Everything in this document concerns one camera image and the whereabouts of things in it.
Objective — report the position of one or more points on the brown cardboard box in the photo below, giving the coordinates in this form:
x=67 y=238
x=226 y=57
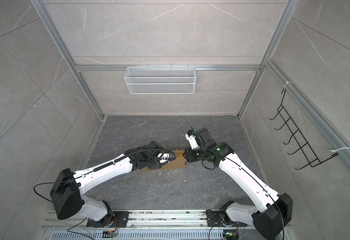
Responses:
x=178 y=163

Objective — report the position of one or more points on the black wire hook rack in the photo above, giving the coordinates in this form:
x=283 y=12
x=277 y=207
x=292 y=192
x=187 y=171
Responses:
x=295 y=134

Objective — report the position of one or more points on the aluminium frame post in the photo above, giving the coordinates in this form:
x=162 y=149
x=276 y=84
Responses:
x=280 y=28
x=42 y=12

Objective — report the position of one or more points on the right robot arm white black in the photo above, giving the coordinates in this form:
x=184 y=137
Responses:
x=271 y=211

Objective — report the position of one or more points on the aluminium frame post left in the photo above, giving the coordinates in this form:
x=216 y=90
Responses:
x=42 y=12

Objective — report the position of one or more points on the white wire mesh basket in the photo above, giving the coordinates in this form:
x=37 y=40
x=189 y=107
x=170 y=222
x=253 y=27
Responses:
x=160 y=80

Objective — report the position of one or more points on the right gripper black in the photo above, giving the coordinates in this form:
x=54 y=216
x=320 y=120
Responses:
x=189 y=157

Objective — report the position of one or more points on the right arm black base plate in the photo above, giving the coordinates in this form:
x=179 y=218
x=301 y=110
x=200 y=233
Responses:
x=218 y=219

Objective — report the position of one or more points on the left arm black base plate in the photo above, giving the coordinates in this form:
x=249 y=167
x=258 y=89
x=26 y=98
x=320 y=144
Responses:
x=109 y=220

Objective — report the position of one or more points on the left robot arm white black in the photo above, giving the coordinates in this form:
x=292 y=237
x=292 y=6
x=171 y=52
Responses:
x=68 y=193

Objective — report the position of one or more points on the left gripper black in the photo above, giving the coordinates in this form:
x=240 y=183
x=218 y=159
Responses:
x=157 y=166

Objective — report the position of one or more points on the aluminium mounting rail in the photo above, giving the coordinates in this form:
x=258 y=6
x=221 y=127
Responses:
x=190 y=224

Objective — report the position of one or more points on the aluminium frame post right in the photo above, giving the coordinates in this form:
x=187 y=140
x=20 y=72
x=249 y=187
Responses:
x=280 y=28

